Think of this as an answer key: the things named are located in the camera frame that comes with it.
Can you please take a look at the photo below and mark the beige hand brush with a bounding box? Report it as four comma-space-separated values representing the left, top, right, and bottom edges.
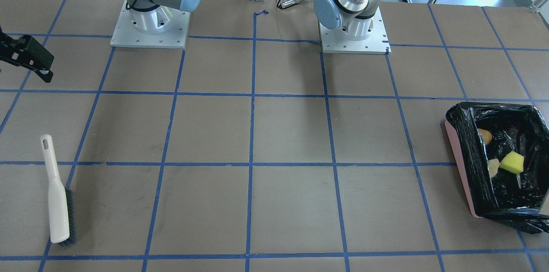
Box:
40, 134, 77, 247

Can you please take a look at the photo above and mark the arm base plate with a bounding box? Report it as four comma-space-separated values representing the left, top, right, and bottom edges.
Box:
110, 0, 191, 49
318, 8, 392, 55

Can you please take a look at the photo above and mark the beige trash piece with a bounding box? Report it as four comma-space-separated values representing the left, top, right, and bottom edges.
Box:
487, 158, 500, 178

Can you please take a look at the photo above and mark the black lined trash bin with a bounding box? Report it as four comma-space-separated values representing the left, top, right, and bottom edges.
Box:
445, 102, 549, 234

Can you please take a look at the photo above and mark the orange trash piece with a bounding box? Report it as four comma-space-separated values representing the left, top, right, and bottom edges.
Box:
477, 129, 493, 145

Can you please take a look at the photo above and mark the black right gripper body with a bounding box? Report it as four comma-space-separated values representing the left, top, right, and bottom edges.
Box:
0, 32, 54, 83

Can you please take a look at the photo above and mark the yellow sponge piece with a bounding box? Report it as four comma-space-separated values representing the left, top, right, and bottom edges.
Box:
499, 151, 525, 175

